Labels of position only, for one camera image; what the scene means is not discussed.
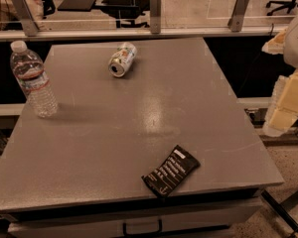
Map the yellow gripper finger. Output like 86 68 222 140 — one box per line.
261 30 286 55
263 69 298 137

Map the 7up soda can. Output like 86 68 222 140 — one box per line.
108 42 137 77

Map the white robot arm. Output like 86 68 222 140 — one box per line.
262 14 298 137

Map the black snack bar wrapper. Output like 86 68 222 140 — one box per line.
142 145 201 198

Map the black background desk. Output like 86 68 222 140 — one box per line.
94 0 150 29

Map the black flat panel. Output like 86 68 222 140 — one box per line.
58 0 96 12

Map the clear plastic water bottle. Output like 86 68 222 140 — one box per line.
10 41 58 117

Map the right metal rail bracket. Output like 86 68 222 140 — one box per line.
227 0 249 32

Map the metal rail bracket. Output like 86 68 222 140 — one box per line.
11 0 39 37
150 0 161 34
227 0 249 32

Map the middle metal rail bracket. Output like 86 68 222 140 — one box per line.
150 0 161 34

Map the black drawer handle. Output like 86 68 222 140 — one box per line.
122 219 163 238

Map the left metal rail bracket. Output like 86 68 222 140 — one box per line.
11 0 39 37

